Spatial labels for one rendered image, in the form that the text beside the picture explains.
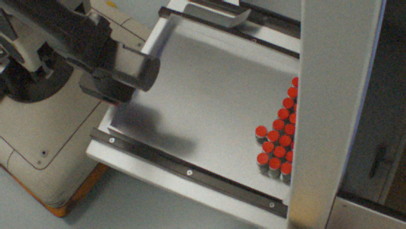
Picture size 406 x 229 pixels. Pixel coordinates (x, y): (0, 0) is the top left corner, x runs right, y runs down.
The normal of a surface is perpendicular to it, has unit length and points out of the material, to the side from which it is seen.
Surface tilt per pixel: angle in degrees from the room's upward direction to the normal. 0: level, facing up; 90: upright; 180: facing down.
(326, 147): 90
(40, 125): 0
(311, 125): 90
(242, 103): 0
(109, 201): 0
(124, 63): 16
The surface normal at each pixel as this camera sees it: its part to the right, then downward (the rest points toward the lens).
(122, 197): -0.09, -0.42
